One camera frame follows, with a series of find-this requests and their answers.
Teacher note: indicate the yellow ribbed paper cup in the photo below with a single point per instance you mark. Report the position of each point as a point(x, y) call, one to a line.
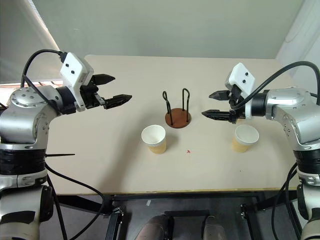
point(240, 146)
point(157, 146)

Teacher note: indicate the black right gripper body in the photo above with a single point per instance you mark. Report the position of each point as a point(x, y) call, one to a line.
point(237, 110)

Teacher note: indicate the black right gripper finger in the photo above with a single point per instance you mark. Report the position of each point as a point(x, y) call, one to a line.
point(217, 114)
point(220, 95)

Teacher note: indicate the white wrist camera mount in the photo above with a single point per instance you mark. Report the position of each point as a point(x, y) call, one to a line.
point(73, 70)
point(241, 76)

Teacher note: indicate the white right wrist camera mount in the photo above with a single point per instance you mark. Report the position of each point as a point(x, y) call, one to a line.
point(241, 76)

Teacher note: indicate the black metal table frame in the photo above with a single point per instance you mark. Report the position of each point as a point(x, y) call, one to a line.
point(175, 196)

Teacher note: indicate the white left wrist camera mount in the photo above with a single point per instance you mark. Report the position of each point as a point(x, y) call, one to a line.
point(73, 70)

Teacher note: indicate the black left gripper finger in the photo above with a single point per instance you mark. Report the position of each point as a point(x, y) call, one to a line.
point(104, 78)
point(117, 100)

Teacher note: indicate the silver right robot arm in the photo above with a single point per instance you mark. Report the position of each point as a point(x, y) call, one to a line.
point(297, 112)

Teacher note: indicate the dark rounded robot foot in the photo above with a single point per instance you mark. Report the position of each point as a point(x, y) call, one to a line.
point(156, 228)
point(213, 230)

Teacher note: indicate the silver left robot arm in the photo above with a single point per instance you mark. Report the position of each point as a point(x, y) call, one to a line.
point(22, 120)

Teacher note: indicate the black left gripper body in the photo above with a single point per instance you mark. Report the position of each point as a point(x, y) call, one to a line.
point(89, 97)

